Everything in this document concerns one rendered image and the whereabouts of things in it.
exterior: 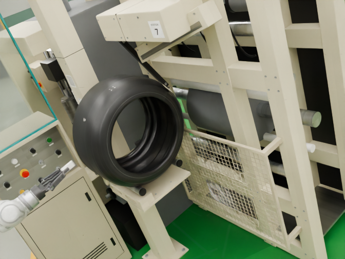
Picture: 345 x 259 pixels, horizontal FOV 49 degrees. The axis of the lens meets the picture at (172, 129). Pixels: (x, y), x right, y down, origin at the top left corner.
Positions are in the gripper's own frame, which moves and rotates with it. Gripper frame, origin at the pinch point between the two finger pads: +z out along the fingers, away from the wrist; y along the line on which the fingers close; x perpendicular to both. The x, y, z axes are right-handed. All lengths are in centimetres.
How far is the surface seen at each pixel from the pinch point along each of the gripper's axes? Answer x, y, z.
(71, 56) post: -36, 27, 41
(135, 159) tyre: 34, 16, 37
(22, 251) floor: 117, 156, -57
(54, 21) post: -56, 27, 43
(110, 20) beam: -44, 11, 64
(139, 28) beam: -40, -15, 64
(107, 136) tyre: -5.2, -12.2, 21.8
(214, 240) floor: 131, 9, 53
